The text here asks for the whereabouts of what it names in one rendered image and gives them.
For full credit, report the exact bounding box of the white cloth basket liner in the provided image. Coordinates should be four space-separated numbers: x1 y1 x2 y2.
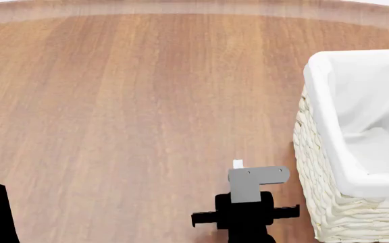
303 49 389 198

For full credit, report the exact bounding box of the cream wicker basket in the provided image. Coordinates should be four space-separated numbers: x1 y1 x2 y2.
292 85 389 243

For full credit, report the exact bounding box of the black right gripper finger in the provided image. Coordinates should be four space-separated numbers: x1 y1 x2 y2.
190 211 217 228
274 203 301 219

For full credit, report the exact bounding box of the gray right camera bracket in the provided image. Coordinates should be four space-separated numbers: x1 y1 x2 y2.
228 165 291 205

